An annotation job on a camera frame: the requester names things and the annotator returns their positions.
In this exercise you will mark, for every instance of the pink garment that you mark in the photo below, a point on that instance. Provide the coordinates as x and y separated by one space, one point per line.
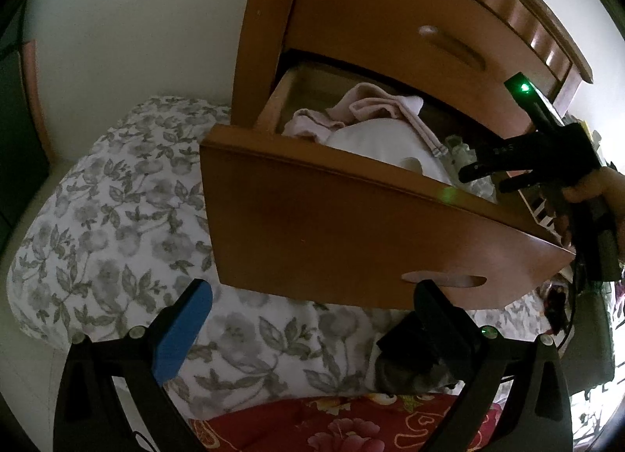
371 100

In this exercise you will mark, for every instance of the grey-green cloth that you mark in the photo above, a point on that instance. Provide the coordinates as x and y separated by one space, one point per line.
593 335

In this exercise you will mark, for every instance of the white garment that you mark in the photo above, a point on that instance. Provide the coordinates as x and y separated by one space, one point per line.
381 144

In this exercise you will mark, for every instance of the dark grey garment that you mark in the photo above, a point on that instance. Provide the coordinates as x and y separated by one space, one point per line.
410 359

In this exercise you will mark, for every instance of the wooden nightstand drawer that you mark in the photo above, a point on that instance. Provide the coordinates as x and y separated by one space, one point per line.
366 8
317 237

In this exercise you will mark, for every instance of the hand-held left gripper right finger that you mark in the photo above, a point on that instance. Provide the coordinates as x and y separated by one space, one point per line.
449 330

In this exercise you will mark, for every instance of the red floral blanket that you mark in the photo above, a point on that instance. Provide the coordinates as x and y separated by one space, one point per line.
317 427

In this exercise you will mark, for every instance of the grey floral bed sheet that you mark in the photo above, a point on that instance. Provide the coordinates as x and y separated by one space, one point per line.
122 237

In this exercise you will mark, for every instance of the dark green cabinet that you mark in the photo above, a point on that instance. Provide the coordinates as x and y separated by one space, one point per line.
14 115

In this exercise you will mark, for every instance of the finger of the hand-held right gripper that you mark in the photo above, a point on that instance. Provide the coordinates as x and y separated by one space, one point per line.
527 181
503 157

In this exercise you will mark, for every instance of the person's right hand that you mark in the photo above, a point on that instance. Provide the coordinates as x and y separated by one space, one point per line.
593 186

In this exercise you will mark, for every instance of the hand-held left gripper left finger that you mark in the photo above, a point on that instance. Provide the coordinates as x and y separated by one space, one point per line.
180 330

